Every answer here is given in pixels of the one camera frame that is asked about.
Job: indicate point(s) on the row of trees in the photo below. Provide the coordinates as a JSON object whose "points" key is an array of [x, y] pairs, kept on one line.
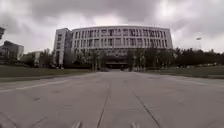
{"points": [[200, 57], [90, 58]]}

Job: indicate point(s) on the large curved pale building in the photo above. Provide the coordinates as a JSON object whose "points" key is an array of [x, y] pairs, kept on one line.
{"points": [[116, 36]]}

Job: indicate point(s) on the grey paved plaza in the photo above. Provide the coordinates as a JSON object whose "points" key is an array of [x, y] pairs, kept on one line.
{"points": [[113, 100]]}

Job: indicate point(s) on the robot's own part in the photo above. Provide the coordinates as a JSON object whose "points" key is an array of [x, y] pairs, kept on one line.
{"points": [[135, 126], [76, 125]]}

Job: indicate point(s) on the grass field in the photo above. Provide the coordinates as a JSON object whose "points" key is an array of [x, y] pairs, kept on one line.
{"points": [[193, 71], [36, 71]]}

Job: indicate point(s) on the low pale building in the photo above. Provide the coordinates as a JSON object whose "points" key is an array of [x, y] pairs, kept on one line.
{"points": [[33, 56]]}

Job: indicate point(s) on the lamp pole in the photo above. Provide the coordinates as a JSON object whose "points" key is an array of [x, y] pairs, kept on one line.
{"points": [[199, 41]]}

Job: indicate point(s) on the grey building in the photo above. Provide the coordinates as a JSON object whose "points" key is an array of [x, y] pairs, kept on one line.
{"points": [[11, 50]]}

